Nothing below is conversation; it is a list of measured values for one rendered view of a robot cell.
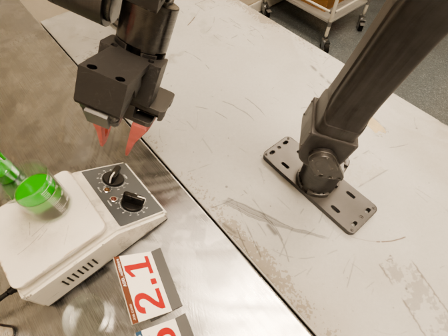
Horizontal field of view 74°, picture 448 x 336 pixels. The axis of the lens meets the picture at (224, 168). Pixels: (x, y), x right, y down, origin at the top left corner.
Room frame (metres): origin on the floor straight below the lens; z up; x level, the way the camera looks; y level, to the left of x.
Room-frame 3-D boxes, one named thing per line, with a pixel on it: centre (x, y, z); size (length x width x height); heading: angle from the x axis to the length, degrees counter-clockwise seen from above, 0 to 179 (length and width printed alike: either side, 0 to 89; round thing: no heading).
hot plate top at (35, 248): (0.15, 0.23, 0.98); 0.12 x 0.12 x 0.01; 41
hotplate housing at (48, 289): (0.17, 0.21, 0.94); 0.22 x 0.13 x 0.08; 131
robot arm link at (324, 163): (0.26, -0.15, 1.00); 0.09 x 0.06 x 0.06; 167
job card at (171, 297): (0.09, 0.10, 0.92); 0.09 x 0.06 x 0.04; 26
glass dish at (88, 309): (0.05, 0.18, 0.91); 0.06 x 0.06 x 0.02
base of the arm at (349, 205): (0.26, -0.16, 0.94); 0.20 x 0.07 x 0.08; 40
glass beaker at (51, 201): (0.17, 0.23, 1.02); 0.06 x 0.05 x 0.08; 165
